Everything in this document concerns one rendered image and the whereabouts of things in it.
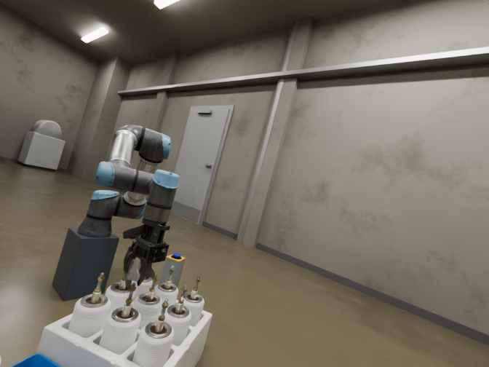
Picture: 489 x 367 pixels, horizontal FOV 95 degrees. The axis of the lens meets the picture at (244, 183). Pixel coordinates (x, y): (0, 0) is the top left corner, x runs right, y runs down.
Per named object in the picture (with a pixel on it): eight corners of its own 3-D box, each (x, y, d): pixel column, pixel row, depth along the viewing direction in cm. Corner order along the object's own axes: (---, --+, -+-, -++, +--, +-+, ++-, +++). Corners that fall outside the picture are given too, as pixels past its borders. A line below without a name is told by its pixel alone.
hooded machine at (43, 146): (51, 169, 630) (64, 126, 636) (57, 172, 596) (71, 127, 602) (16, 162, 572) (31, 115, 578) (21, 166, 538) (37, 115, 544)
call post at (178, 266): (148, 322, 106) (165, 257, 107) (156, 314, 113) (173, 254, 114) (161, 328, 104) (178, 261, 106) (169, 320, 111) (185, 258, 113)
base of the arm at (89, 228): (73, 228, 117) (78, 210, 117) (103, 229, 129) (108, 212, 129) (84, 237, 108) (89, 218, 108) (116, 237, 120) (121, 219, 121)
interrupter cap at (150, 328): (167, 342, 62) (167, 339, 62) (140, 336, 62) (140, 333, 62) (174, 325, 70) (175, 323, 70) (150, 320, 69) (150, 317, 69)
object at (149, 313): (121, 341, 81) (134, 291, 82) (149, 340, 85) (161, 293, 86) (118, 362, 73) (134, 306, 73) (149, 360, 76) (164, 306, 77)
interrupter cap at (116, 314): (105, 315, 66) (105, 313, 66) (126, 306, 73) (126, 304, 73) (123, 327, 63) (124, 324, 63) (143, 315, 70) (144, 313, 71)
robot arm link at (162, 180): (177, 174, 76) (184, 175, 68) (168, 205, 75) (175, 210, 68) (153, 167, 72) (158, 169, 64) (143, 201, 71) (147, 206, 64)
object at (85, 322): (56, 353, 70) (73, 296, 71) (91, 344, 77) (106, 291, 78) (61, 376, 63) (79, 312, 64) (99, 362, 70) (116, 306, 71)
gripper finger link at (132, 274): (128, 296, 62) (141, 263, 64) (116, 287, 65) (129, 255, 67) (137, 295, 65) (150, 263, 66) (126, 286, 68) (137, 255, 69)
